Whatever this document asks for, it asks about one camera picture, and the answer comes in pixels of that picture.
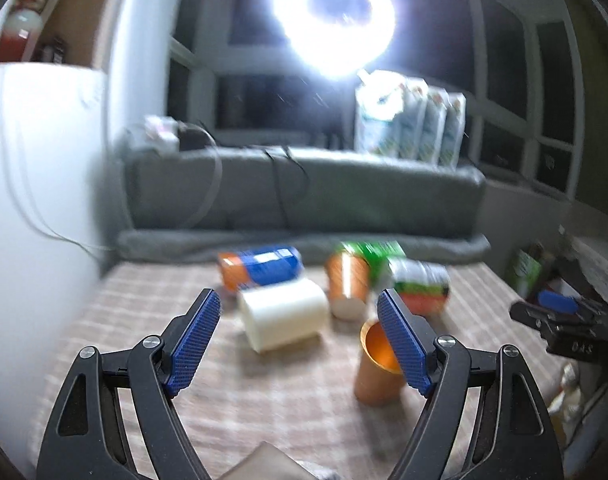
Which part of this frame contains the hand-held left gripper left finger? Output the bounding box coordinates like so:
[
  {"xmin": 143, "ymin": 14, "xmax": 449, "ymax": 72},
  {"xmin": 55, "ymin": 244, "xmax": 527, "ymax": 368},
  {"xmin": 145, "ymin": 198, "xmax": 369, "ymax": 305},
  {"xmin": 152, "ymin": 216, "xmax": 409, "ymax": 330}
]
[{"xmin": 36, "ymin": 288, "xmax": 222, "ymax": 480}]

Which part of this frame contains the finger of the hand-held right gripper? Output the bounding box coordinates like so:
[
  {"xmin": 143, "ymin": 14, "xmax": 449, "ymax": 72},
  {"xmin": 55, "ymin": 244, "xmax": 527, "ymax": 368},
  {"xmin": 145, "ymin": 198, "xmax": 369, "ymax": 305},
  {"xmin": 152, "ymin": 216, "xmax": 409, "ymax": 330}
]
[{"xmin": 510, "ymin": 290, "xmax": 587, "ymax": 333}]

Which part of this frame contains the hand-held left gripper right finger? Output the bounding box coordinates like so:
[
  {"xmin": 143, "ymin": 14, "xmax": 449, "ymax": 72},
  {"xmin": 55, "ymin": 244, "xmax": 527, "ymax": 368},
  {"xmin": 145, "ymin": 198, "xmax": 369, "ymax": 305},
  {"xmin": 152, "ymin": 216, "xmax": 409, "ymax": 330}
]
[{"xmin": 377, "ymin": 289, "xmax": 565, "ymax": 480}]

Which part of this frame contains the copper metal cup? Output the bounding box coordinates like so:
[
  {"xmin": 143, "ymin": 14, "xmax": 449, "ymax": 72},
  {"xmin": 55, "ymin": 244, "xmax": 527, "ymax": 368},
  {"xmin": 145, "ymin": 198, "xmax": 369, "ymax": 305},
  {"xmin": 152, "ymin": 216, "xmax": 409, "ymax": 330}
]
[
  {"xmin": 354, "ymin": 319, "xmax": 407, "ymax": 406},
  {"xmin": 325, "ymin": 251, "xmax": 372, "ymax": 321}
]

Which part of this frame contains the white cup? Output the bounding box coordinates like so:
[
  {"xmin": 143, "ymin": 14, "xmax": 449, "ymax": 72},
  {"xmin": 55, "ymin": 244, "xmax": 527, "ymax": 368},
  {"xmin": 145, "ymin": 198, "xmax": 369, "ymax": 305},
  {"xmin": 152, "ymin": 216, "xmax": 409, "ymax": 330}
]
[{"xmin": 237, "ymin": 277, "xmax": 329, "ymax": 352}]

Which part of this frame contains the green box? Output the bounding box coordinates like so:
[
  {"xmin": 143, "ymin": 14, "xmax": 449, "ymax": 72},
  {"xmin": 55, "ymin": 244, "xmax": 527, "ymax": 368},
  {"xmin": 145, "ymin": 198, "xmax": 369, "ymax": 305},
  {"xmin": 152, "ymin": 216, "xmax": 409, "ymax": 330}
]
[{"xmin": 506, "ymin": 246, "xmax": 543, "ymax": 297}]

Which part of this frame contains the green and red can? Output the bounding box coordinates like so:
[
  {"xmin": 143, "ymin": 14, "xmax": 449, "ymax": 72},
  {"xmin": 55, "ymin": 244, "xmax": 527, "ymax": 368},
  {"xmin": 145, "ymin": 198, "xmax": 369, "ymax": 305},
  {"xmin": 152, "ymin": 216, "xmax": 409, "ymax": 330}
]
[{"xmin": 386, "ymin": 257, "xmax": 451, "ymax": 315}]

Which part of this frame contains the cream figurine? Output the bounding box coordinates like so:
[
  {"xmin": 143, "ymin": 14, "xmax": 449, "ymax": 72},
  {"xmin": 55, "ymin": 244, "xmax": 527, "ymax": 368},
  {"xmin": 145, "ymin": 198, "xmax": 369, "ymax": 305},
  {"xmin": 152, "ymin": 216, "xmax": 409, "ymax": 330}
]
[{"xmin": 548, "ymin": 362, "xmax": 583, "ymax": 442}]

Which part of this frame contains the green snack packet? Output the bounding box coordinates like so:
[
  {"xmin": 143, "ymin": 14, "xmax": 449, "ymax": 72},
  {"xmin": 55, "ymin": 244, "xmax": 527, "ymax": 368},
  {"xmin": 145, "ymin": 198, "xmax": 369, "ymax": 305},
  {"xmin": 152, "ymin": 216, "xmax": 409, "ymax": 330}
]
[{"xmin": 338, "ymin": 240, "xmax": 407, "ymax": 273}]

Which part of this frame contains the orange and blue can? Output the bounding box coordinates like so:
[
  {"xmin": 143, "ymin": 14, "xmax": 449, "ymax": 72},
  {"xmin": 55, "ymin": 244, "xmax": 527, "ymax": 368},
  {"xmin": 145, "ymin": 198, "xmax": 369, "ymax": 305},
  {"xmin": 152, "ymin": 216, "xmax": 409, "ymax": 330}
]
[{"xmin": 218, "ymin": 245, "xmax": 305, "ymax": 292}]

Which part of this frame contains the plaid cloth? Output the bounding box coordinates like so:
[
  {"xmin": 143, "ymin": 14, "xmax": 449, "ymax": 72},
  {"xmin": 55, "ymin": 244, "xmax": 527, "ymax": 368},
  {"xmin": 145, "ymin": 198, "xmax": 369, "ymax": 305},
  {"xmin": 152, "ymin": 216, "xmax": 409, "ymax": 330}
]
[{"xmin": 28, "ymin": 260, "xmax": 575, "ymax": 480}]

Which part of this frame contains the grey paper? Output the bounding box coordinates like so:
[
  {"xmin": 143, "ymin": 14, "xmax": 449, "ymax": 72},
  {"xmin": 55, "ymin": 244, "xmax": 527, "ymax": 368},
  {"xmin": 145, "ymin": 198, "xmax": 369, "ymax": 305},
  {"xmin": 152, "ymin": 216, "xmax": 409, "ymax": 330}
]
[{"xmin": 220, "ymin": 441, "xmax": 312, "ymax": 480}]

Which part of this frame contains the grey sofa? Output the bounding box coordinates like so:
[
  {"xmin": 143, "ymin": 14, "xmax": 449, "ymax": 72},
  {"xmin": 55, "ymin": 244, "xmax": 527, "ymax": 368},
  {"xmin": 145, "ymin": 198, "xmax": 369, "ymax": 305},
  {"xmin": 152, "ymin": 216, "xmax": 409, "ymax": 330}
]
[{"xmin": 118, "ymin": 146, "xmax": 492, "ymax": 267}]

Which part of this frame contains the white printed tissue pack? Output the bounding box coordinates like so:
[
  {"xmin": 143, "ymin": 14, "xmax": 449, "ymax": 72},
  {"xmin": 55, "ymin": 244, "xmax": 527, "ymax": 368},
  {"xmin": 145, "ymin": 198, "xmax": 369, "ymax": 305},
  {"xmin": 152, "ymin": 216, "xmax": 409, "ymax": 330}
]
[
  {"xmin": 440, "ymin": 94, "xmax": 468, "ymax": 167},
  {"xmin": 355, "ymin": 71, "xmax": 405, "ymax": 157},
  {"xmin": 423, "ymin": 86, "xmax": 451, "ymax": 165},
  {"xmin": 400, "ymin": 77, "xmax": 431, "ymax": 162}
]

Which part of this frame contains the white box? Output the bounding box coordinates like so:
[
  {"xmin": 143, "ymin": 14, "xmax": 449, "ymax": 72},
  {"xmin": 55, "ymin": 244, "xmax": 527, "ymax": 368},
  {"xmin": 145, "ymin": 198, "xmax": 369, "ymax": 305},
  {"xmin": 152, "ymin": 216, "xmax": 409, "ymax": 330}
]
[{"xmin": 142, "ymin": 115, "xmax": 181, "ymax": 153}]

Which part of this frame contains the white appliance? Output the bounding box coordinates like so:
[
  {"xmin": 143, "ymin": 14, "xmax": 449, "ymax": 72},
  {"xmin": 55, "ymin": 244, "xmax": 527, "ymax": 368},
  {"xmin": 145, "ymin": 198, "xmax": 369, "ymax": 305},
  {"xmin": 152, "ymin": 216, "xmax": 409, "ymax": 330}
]
[{"xmin": 0, "ymin": 62, "xmax": 112, "ymax": 321}]

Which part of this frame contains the wooden shelf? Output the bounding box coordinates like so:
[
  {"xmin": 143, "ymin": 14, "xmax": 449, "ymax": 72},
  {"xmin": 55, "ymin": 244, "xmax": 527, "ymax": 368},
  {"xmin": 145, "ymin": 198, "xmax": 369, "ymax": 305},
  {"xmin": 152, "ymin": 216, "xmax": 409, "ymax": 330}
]
[{"xmin": 0, "ymin": 0, "xmax": 137, "ymax": 70}]

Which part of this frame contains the red fire extinguisher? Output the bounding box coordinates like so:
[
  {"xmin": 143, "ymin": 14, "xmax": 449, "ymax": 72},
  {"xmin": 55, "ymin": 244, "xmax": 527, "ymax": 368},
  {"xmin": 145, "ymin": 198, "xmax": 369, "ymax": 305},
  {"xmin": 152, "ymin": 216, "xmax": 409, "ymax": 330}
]
[{"xmin": 0, "ymin": 0, "xmax": 55, "ymax": 64}]

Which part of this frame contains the white cable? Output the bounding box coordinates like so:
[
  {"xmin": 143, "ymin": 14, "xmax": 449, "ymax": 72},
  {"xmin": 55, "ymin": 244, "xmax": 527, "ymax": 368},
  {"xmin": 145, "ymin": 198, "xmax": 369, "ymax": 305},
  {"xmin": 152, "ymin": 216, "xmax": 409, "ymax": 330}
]
[{"xmin": 126, "ymin": 121, "xmax": 223, "ymax": 230}]

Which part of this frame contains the black cable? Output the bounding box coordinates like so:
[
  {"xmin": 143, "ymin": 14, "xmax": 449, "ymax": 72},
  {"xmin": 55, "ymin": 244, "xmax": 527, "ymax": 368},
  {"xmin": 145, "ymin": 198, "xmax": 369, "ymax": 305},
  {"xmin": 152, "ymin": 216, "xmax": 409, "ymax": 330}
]
[{"xmin": 251, "ymin": 144, "xmax": 311, "ymax": 228}]

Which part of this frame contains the ring light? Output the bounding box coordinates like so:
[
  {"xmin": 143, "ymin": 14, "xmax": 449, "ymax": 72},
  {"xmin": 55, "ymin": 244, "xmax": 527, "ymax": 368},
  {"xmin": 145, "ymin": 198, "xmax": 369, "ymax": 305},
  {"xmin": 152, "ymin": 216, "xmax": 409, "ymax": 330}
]
[{"xmin": 271, "ymin": 0, "xmax": 397, "ymax": 79}]

